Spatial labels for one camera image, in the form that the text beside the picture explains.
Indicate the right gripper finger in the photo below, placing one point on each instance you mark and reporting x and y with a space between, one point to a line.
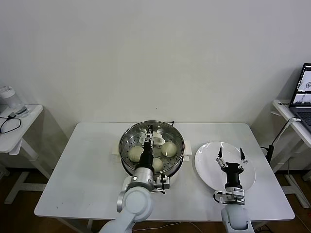
242 154
220 153

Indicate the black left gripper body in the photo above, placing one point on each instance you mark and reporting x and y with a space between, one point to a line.
146 156

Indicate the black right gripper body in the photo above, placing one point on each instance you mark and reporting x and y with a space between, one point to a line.
232 174

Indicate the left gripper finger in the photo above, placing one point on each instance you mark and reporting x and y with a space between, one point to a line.
143 140
151 129

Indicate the white steamed baozi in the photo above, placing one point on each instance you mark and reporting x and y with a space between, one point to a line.
158 165
169 149
134 154

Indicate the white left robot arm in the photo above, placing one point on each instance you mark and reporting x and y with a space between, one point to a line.
136 204

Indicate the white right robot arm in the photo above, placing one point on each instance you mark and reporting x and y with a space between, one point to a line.
234 216

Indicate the stainless steel steamer basket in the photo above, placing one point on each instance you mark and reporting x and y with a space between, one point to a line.
128 168

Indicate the white round plate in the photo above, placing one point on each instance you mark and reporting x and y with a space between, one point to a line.
209 170

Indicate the black power adapter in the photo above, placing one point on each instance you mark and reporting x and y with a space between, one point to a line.
270 155

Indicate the white laptop side table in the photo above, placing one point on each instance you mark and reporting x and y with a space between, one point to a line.
283 114

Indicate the white work table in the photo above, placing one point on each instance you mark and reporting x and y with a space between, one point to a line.
85 157

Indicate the grey open laptop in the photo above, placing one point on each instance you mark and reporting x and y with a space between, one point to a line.
303 85

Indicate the small glass cup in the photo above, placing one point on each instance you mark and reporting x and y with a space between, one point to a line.
22 112

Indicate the clear jug with white lid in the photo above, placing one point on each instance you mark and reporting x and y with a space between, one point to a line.
12 100

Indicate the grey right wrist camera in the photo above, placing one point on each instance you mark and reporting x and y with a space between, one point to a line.
239 196

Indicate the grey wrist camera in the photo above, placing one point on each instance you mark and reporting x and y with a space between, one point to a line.
162 183
239 196

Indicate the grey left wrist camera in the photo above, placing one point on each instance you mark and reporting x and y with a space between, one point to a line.
162 183

